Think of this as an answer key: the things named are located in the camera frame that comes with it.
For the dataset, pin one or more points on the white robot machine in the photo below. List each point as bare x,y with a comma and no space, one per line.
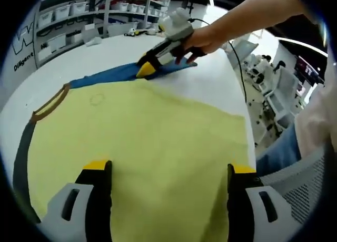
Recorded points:
271,89

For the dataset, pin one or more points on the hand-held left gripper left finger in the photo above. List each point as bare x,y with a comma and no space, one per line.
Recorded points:
79,199

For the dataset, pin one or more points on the yellow blue grey garment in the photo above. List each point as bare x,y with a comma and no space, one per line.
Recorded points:
158,136

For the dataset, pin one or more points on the row of white storage bins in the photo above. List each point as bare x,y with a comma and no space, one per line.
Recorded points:
76,8

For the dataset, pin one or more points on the yellow black tool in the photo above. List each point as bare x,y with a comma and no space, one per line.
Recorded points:
135,32

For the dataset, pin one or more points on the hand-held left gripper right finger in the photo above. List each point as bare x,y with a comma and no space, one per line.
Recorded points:
250,199

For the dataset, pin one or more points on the person's blue jeans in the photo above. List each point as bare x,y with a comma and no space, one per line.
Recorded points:
281,152

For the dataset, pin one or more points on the grey metal shelving rack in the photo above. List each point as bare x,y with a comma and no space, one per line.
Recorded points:
100,12

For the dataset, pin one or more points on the grey flat box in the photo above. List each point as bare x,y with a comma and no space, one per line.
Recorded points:
122,29
90,32

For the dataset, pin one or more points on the grey mesh office chair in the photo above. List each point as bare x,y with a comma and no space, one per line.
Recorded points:
297,184

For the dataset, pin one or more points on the small white table item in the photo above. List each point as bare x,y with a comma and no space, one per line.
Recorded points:
93,41

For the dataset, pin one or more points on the person's right hand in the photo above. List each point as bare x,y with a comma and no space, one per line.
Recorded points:
202,43

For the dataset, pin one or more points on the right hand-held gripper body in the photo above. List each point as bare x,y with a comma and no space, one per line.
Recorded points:
179,28

